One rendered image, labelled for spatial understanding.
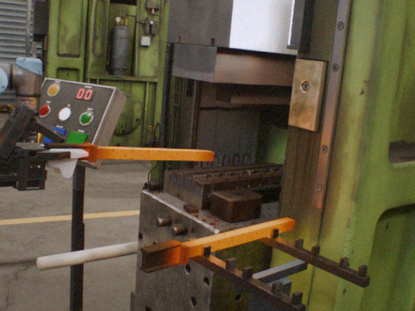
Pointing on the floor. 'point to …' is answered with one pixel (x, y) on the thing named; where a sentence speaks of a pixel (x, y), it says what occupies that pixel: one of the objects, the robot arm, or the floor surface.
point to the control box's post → (79, 184)
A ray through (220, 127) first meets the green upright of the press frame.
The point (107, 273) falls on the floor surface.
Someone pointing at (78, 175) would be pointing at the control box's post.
